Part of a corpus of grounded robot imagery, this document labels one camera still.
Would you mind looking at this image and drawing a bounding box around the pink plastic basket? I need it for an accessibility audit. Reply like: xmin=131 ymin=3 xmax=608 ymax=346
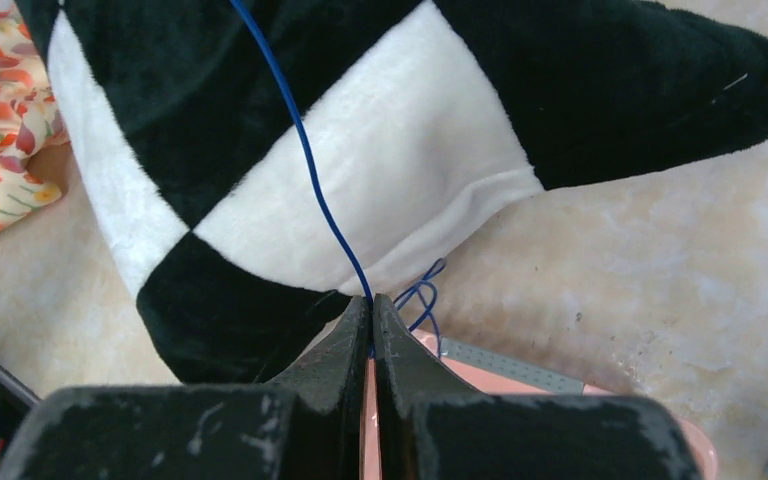
xmin=357 ymin=329 xmax=720 ymax=480

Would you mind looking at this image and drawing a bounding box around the blue cable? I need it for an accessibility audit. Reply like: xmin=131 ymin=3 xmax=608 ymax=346
xmin=228 ymin=0 xmax=448 ymax=359

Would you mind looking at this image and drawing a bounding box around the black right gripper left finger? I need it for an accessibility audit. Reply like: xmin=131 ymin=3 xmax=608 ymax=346
xmin=0 ymin=298 xmax=370 ymax=479

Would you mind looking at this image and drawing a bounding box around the orange floral cloth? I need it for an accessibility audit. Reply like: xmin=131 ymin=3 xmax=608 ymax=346
xmin=0 ymin=1 xmax=69 ymax=231

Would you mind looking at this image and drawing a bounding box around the black and white checkered pillow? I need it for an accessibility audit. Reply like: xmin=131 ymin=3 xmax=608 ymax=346
xmin=17 ymin=1 xmax=768 ymax=383

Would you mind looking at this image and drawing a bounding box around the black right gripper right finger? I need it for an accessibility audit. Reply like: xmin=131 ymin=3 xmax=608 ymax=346
xmin=371 ymin=295 xmax=702 ymax=480

